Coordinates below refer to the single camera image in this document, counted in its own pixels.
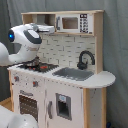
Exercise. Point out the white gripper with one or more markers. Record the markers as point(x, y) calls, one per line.
point(43, 28)

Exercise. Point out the white toy microwave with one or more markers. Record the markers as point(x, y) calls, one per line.
point(74, 23)

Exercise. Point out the wooden toy kitchen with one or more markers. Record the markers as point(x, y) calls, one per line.
point(88, 97)

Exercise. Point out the small silver pot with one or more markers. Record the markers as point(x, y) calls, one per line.
point(34, 62)

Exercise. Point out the black toy stovetop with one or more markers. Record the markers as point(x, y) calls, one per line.
point(41, 67)

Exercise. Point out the left red stove knob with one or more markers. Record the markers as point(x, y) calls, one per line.
point(16, 78)

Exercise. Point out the red stove knob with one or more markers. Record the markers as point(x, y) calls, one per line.
point(16, 78)
point(35, 84)

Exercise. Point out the grey toy sink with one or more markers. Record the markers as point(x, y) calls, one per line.
point(73, 74)

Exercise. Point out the right red stove knob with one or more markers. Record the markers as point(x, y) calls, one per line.
point(35, 84)

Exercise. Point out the black toy faucet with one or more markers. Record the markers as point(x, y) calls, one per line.
point(83, 63)

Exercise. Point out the grey ice dispenser panel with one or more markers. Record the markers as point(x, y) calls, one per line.
point(63, 106)

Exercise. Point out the grey cupboard door handle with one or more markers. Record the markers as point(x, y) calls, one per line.
point(50, 109)

